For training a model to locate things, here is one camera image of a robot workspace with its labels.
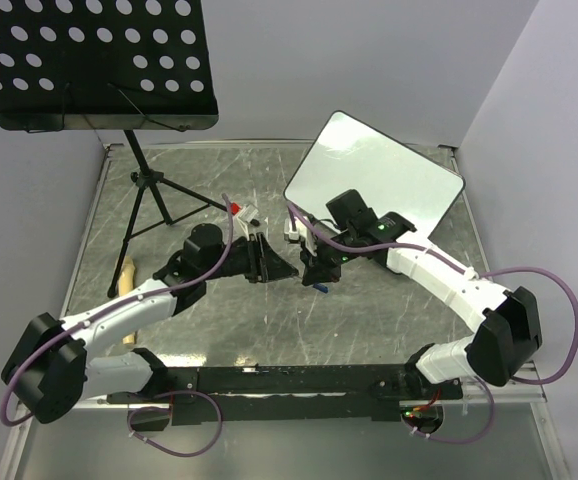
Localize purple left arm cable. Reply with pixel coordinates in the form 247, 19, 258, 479
0, 193, 235, 457

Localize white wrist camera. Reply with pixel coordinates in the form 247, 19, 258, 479
230, 202, 264, 239
283, 217, 317, 257

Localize white whiteboard black frame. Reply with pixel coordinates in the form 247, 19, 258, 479
284, 111, 465, 237

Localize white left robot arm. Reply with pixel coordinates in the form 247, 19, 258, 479
1, 224, 298, 424

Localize blue marker cap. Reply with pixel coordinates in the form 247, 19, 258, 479
313, 284, 329, 294

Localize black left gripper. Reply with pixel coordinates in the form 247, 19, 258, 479
202, 232, 299, 284

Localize beige wooden handle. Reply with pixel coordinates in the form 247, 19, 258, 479
117, 256, 138, 346

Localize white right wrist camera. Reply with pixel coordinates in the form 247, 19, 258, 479
283, 217, 317, 257

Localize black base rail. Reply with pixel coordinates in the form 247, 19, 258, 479
107, 364, 463, 426

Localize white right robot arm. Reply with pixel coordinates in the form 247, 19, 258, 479
289, 190, 542, 398

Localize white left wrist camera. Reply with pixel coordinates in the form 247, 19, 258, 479
230, 202, 264, 239

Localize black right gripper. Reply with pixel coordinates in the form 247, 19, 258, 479
300, 228, 360, 285

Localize black perforated music stand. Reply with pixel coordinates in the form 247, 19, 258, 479
0, 0, 230, 299

